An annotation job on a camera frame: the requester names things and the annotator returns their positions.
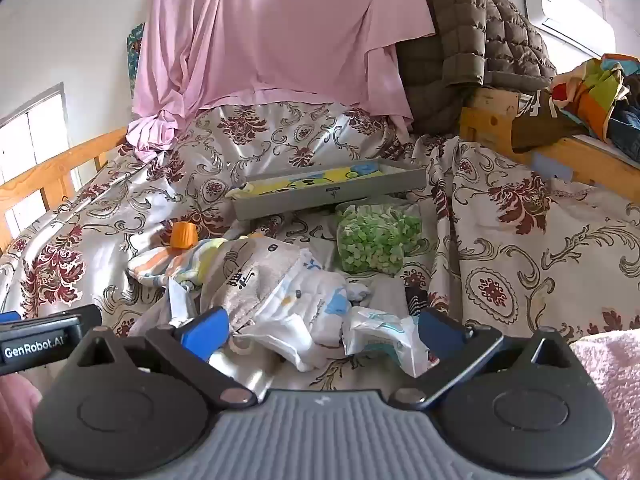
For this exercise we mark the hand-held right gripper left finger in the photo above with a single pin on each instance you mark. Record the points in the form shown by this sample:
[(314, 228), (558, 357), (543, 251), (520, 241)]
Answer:
[(204, 334)]

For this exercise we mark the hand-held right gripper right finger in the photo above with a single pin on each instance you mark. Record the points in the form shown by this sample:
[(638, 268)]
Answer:
[(440, 334)]

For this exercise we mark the black striped sock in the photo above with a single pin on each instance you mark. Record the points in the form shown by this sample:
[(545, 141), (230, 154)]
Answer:
[(414, 301)]

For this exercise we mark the beige printed towel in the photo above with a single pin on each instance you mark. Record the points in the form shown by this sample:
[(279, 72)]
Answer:
[(250, 275)]

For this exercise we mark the white diaper with blue print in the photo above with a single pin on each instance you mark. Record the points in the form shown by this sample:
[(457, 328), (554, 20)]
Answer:
[(310, 305)]

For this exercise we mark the grey tray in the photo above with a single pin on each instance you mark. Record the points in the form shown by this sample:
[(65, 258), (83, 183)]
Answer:
[(300, 205)]

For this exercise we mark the person's left hand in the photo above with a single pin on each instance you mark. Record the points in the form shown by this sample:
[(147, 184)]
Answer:
[(15, 425)]

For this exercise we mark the floral satin bedspread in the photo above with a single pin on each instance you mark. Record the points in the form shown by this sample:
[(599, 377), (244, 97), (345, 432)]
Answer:
[(500, 260)]

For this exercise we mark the bag of green pieces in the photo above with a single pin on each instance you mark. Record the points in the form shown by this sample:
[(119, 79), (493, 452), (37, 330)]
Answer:
[(375, 237)]

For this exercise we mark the pink fleece blanket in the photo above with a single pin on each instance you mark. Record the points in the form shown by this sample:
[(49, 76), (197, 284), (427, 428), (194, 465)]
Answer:
[(610, 400)]

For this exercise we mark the yellow cartoon cloth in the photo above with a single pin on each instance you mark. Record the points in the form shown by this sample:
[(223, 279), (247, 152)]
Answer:
[(320, 176)]

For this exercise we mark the window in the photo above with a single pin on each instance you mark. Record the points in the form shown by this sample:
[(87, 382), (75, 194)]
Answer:
[(30, 140)]

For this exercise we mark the brown cloth with white numbers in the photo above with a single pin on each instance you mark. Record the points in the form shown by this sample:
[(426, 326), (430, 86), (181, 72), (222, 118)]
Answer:
[(537, 122)]

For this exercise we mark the blue cloth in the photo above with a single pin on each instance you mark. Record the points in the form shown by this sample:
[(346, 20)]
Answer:
[(625, 130)]

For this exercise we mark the colourful patchwork cloth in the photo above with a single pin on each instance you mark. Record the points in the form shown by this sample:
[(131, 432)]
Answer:
[(590, 90)]

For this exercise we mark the brown quilted jacket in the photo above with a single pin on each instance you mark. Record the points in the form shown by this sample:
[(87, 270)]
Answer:
[(460, 45)]

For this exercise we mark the pink hanging sheet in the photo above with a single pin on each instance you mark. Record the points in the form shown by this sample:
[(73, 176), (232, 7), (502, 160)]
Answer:
[(280, 35)]

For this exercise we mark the white air conditioner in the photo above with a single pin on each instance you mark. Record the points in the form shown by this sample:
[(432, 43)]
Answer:
[(565, 15)]

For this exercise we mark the wooden bunk frame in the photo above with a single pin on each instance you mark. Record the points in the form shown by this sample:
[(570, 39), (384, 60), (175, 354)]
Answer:
[(492, 115)]

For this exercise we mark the small colourful wall poster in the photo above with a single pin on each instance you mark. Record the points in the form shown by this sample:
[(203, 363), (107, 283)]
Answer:
[(135, 55)]

